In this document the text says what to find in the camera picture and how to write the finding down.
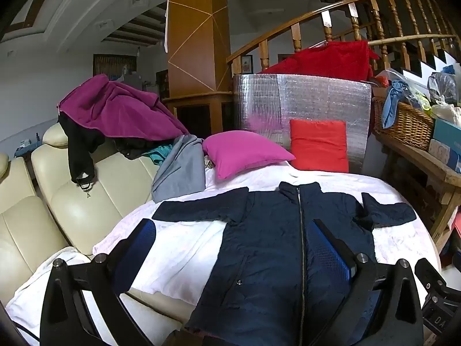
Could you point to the wicker basket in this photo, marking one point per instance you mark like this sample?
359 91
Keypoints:
407 122

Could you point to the plastic bag with dark contents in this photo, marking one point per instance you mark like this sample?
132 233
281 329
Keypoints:
443 88

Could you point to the dark wooden cabinet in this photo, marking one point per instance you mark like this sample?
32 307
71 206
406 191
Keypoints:
108 65

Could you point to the magenta pillow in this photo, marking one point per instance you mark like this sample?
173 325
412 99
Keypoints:
241 155

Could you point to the silver foil board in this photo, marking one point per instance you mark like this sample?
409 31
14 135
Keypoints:
309 97

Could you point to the blue cloth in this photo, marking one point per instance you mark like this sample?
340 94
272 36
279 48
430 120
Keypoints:
390 108

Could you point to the beige cloth bundle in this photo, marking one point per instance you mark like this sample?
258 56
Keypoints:
446 113

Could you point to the magenta fleece garment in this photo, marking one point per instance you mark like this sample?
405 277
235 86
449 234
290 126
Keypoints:
119 111

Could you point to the navy quilted jacket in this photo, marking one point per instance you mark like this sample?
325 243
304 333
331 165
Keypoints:
266 245

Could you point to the black garment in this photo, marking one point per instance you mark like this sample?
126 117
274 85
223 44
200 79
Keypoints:
77 151

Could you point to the red pillow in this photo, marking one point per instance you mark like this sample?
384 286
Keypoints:
318 147

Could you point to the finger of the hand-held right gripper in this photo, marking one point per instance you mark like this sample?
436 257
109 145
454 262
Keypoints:
430 274

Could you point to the coral folded towels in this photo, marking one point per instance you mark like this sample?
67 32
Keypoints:
458 229

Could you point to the red blanket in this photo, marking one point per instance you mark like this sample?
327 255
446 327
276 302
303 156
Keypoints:
324 61

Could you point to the teal garment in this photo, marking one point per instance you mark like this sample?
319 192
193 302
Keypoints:
160 153

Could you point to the white fleece cloth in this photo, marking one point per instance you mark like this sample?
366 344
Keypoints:
32 288

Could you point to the wooden pillar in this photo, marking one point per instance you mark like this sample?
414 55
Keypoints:
198 43

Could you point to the grey refrigerator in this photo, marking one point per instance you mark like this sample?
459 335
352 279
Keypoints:
133 82

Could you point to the white fleece blanket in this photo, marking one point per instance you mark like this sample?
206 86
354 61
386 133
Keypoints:
173 245

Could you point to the cream leather sofa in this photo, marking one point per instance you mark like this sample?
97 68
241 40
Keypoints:
72 205

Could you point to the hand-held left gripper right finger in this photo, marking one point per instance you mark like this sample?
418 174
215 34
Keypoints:
329 256

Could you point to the white paper sheet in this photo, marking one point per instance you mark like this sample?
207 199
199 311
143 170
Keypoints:
166 25

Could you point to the grey garment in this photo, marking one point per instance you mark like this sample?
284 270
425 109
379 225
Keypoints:
180 173

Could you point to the white staircase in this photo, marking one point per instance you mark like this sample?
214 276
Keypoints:
428 68

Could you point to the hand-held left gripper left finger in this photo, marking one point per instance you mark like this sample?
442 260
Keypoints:
142 241

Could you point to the yellow-green item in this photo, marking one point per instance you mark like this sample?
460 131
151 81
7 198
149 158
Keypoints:
421 101

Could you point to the wooden bench table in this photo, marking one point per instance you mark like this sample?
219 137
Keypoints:
414 155

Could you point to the light blue cardboard box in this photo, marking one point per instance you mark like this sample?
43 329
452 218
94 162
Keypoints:
448 131

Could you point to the wooden stair railing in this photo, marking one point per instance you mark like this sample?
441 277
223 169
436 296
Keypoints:
297 38

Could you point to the framed wall picture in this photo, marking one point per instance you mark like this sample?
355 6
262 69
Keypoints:
247 64

